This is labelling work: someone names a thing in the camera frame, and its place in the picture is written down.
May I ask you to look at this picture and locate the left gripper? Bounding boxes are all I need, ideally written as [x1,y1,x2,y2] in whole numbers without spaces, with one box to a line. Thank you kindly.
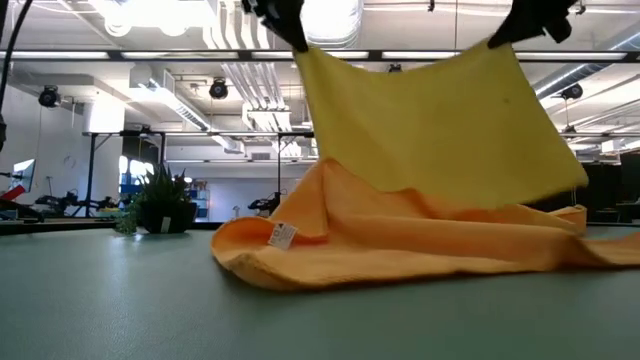
[242,0,310,53]

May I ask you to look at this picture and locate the yellow microfiber towel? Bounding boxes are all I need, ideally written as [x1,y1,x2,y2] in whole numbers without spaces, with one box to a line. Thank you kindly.
[293,39,590,210]

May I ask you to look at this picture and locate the orange towel with white label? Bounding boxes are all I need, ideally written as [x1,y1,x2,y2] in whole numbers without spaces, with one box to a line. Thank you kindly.
[209,157,640,293]

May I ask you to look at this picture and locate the black partition panels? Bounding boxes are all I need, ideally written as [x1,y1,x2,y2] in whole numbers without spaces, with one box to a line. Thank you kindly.
[569,151,640,225]

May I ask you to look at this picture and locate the black overhead light beam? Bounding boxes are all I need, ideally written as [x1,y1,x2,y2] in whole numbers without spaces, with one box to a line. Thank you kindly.
[0,48,640,64]

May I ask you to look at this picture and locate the blue storage shelf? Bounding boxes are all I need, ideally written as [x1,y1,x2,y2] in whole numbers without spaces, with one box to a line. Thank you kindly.
[185,178,211,221]

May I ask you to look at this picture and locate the small potted plant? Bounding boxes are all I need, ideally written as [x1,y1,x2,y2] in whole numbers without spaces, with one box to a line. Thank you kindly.
[114,162,199,236]

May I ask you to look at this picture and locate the black metal stand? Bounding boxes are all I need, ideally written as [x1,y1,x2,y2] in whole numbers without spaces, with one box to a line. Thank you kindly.
[81,129,167,217]

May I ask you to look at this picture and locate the teal table mat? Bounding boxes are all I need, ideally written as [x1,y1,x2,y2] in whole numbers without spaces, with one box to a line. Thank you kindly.
[0,223,640,360]

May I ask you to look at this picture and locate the lit computer monitor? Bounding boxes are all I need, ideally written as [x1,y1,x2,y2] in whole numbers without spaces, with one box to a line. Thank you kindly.
[7,158,38,196]

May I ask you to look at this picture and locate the black background rig frame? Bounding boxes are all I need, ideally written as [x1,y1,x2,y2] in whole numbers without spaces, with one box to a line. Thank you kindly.
[276,131,316,196]

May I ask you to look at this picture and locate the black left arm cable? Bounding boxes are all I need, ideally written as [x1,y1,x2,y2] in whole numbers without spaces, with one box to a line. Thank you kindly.
[0,0,35,119]

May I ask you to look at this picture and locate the black table frame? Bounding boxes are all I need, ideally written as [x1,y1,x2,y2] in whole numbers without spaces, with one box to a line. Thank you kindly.
[0,217,224,237]

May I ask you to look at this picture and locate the red strap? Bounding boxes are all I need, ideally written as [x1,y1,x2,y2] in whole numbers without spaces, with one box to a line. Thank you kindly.
[0,184,28,203]

